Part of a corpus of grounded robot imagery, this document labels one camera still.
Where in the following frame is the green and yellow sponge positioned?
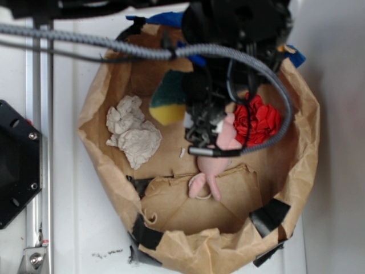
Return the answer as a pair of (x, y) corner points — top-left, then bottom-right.
(149, 70), (188, 126)

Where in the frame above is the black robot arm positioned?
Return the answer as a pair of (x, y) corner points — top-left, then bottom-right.
(1, 1), (293, 157)

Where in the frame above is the crumpled red paper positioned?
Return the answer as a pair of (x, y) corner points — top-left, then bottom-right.
(233, 95), (282, 147)

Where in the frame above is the pink plush toy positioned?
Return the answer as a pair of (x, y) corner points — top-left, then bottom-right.
(188, 112), (242, 201)

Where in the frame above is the crumpled white paper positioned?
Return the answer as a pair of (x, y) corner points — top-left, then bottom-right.
(106, 95), (163, 170)

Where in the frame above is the brown paper bag bin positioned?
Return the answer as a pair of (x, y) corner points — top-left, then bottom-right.
(78, 59), (320, 273)

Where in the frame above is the white tray board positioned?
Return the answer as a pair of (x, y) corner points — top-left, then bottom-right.
(52, 3), (307, 273)

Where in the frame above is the grey braided cable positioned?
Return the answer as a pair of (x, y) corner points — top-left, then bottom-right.
(0, 23), (294, 158)

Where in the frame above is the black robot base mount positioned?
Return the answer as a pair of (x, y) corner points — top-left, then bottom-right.
(1, 100), (42, 229)

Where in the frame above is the aluminium rail frame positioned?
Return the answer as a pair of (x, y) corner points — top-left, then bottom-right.
(17, 17), (55, 274)

